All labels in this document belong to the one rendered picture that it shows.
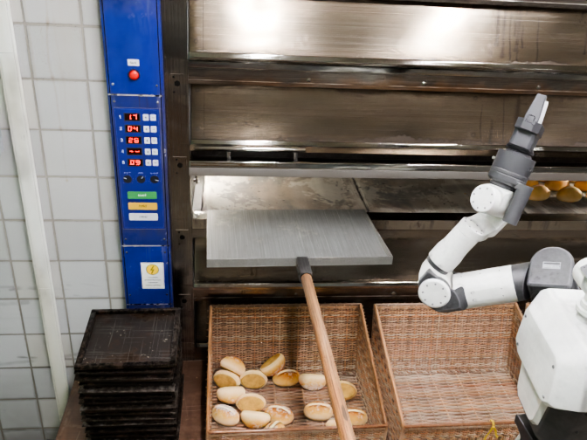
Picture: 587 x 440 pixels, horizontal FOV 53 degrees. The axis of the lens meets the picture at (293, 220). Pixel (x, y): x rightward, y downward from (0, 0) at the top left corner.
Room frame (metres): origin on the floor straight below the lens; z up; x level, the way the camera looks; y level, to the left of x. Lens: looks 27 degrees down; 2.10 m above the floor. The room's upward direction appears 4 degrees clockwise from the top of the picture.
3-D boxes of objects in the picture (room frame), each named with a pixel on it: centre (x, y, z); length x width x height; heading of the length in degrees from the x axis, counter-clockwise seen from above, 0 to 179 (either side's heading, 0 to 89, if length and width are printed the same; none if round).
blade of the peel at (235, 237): (1.66, 0.00, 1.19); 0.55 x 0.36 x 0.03; 99
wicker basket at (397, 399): (1.59, -0.61, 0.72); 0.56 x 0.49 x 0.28; 98
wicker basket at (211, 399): (1.51, -0.03, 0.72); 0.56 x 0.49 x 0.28; 98
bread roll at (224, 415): (1.44, 0.18, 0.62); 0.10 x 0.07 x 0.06; 67
